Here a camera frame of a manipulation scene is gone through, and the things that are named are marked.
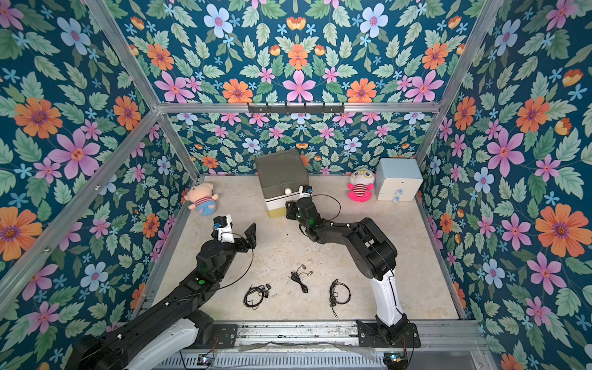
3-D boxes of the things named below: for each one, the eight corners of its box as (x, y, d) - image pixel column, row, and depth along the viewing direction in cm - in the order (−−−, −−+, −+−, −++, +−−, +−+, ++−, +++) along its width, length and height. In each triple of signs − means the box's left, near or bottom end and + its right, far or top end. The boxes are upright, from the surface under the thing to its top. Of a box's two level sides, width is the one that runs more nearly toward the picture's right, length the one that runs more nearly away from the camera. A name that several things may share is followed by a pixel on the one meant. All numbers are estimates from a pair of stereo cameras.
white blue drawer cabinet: (376, 203, 111) (384, 181, 99) (369, 172, 125) (375, 149, 112) (412, 203, 111) (425, 181, 99) (401, 172, 125) (411, 149, 112)
